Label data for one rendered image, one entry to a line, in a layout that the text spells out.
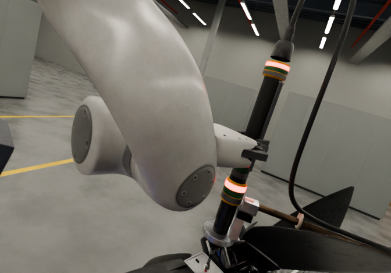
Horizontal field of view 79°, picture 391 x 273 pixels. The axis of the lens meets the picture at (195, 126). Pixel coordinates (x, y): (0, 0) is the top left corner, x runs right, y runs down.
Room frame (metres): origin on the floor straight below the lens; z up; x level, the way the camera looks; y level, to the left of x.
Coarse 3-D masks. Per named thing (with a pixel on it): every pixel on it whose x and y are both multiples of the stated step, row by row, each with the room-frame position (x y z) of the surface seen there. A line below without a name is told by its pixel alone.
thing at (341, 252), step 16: (256, 240) 0.41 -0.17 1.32; (272, 240) 0.37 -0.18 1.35; (288, 240) 0.34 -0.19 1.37; (304, 240) 0.32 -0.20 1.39; (320, 240) 0.30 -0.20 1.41; (336, 240) 0.28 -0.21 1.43; (272, 256) 0.43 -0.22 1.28; (288, 256) 0.40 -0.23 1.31; (304, 256) 0.37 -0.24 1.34; (320, 256) 0.35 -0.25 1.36; (336, 256) 0.33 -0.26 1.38; (352, 256) 0.31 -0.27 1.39; (368, 256) 0.30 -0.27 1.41; (384, 256) 0.29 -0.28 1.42; (352, 272) 0.35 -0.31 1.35; (368, 272) 0.34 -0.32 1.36; (384, 272) 0.33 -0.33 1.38
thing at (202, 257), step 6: (192, 258) 0.48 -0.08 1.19; (198, 258) 0.49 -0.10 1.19; (204, 258) 0.49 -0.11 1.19; (192, 264) 0.47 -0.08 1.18; (198, 264) 0.47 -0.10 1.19; (204, 264) 0.47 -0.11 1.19; (210, 264) 0.48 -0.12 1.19; (198, 270) 0.46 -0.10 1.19; (210, 270) 0.46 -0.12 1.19; (216, 270) 0.47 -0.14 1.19
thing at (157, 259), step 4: (160, 256) 0.68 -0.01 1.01; (164, 256) 0.66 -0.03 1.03; (168, 256) 0.65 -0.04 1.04; (172, 256) 0.63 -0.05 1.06; (176, 256) 0.62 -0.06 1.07; (180, 256) 0.61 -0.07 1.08; (184, 256) 0.60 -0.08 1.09; (188, 256) 0.59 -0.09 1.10; (152, 260) 0.69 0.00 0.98; (156, 260) 0.67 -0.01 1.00; (160, 260) 0.65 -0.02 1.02; (164, 260) 0.64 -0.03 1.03; (168, 260) 0.63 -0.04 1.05; (148, 264) 0.67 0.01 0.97; (152, 264) 0.65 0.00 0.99
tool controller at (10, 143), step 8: (0, 120) 0.81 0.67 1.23; (0, 128) 0.74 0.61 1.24; (8, 128) 0.78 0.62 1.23; (0, 136) 0.68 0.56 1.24; (8, 136) 0.71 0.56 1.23; (0, 144) 0.64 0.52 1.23; (8, 144) 0.66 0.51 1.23; (0, 152) 0.64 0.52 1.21; (8, 152) 0.65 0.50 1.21; (0, 160) 0.64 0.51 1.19; (8, 160) 0.67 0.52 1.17; (0, 168) 0.64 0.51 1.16; (0, 184) 0.68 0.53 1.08
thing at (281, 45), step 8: (288, 32) 0.45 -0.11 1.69; (280, 40) 0.45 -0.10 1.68; (288, 40) 0.45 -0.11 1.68; (280, 48) 0.44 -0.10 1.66; (288, 48) 0.44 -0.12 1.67; (272, 56) 0.47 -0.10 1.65; (280, 56) 0.44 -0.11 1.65; (288, 56) 0.44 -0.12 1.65; (224, 208) 0.44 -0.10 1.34; (232, 208) 0.44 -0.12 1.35; (216, 216) 0.45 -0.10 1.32; (224, 216) 0.44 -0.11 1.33; (232, 216) 0.45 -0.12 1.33; (216, 224) 0.45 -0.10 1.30; (224, 224) 0.44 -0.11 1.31; (216, 232) 0.45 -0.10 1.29; (224, 232) 0.45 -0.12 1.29; (216, 248) 0.45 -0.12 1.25
